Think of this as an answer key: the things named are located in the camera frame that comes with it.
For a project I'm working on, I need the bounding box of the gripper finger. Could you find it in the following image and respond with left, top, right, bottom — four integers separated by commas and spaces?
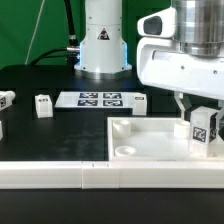
216, 100, 224, 131

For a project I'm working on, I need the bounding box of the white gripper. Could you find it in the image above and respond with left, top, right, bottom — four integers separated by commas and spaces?
137, 6, 224, 120

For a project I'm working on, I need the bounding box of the white square tabletop part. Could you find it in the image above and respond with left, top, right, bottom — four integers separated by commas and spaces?
107, 117, 224, 162

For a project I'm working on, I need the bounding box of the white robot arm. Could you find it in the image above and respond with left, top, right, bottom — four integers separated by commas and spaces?
76, 0, 224, 123

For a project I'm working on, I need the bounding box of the white base tag plate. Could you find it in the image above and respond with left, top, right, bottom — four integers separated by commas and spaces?
55, 91, 134, 108

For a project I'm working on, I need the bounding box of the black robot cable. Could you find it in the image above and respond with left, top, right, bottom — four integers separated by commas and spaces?
29, 0, 82, 66

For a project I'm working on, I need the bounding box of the thin white cable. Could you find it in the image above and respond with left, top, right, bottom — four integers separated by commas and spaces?
24, 0, 47, 66

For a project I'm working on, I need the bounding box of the white front fence wall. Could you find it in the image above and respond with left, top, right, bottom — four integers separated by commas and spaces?
0, 161, 224, 189

